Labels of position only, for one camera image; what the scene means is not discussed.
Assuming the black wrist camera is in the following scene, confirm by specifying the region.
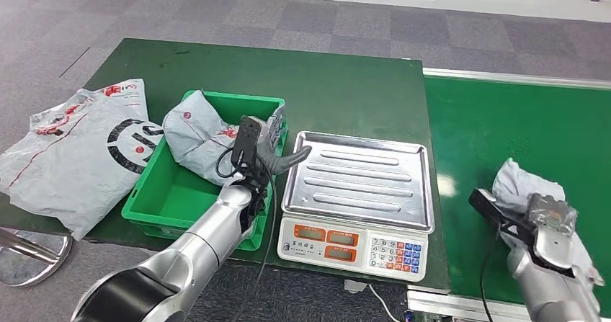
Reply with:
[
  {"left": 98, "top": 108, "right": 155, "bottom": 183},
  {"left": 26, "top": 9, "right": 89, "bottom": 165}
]
[
  {"left": 468, "top": 188, "right": 537, "bottom": 250},
  {"left": 231, "top": 115, "right": 264, "bottom": 169}
]

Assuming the white power cable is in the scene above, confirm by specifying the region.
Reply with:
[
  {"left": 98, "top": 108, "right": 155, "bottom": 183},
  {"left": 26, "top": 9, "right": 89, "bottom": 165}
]
[{"left": 367, "top": 284, "right": 399, "bottom": 322}]

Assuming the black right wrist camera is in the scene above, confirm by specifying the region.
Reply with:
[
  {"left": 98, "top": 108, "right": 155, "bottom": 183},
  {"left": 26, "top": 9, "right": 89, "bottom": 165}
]
[{"left": 468, "top": 188, "right": 537, "bottom": 250}]

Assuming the green plastic bin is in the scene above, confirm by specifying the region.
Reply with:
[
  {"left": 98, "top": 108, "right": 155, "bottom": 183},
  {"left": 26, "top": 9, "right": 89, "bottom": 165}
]
[{"left": 121, "top": 89, "right": 288, "bottom": 253}]

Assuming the large white bag black logo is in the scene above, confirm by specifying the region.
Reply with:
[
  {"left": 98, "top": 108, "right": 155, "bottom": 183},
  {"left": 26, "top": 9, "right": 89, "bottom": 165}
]
[{"left": 0, "top": 79, "right": 166, "bottom": 241}]

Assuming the chrome stool base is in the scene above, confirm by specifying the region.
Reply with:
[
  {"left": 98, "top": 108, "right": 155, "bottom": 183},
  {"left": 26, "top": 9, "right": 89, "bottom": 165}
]
[{"left": 0, "top": 228, "right": 73, "bottom": 288}]

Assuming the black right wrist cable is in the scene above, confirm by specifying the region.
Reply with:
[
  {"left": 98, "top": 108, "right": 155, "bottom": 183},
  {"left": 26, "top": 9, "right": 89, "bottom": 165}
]
[{"left": 478, "top": 236, "right": 503, "bottom": 322}]

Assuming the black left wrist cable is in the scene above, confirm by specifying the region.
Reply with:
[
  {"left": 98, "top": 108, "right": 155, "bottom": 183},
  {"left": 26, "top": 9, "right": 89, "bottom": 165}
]
[{"left": 215, "top": 147, "right": 279, "bottom": 322}]

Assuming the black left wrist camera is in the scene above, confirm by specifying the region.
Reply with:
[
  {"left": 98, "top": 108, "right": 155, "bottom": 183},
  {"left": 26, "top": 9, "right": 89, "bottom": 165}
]
[{"left": 231, "top": 115, "right": 264, "bottom": 169}]

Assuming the white scale with steel tray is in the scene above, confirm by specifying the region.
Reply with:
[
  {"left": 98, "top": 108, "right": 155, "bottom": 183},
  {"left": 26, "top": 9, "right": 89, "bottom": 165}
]
[{"left": 277, "top": 130, "right": 435, "bottom": 282}]

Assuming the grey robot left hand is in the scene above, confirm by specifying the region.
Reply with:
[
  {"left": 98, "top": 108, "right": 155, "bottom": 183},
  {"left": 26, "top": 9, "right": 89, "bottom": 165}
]
[{"left": 259, "top": 104, "right": 313, "bottom": 176}]

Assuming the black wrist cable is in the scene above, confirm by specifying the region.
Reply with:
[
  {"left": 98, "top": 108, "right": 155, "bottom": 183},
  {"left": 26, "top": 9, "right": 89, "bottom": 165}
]
[
  {"left": 215, "top": 147, "right": 279, "bottom": 322},
  {"left": 478, "top": 236, "right": 503, "bottom": 322}
]

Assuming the white plug adapter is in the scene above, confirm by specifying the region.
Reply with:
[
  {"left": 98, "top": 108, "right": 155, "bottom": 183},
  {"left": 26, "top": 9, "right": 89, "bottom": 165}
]
[{"left": 343, "top": 279, "right": 368, "bottom": 295}]

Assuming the grey poly mailer parcel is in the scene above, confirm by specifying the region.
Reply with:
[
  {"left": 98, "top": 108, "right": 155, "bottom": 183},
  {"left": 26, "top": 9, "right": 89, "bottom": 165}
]
[
  {"left": 163, "top": 90, "right": 287, "bottom": 187},
  {"left": 491, "top": 158, "right": 605, "bottom": 287}
]

